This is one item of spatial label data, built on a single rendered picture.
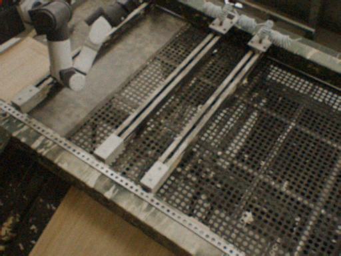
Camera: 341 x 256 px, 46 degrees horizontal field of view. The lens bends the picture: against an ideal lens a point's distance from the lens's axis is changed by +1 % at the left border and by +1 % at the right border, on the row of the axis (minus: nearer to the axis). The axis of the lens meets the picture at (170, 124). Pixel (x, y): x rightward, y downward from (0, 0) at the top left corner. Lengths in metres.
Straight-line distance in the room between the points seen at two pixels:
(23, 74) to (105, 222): 0.85
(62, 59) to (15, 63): 0.56
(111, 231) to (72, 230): 0.19
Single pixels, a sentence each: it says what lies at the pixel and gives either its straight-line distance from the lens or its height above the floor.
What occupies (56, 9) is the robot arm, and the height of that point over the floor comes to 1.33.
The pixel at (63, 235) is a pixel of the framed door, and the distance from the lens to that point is 1.98.
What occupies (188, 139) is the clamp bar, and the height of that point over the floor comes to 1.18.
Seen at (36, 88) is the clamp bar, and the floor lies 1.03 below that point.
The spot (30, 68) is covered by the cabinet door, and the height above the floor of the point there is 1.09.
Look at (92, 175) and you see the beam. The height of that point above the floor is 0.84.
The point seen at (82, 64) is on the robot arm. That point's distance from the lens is 1.78.
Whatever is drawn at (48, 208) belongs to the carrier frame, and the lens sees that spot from 2.04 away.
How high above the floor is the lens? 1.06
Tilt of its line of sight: 4 degrees up
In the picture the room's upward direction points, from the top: 31 degrees clockwise
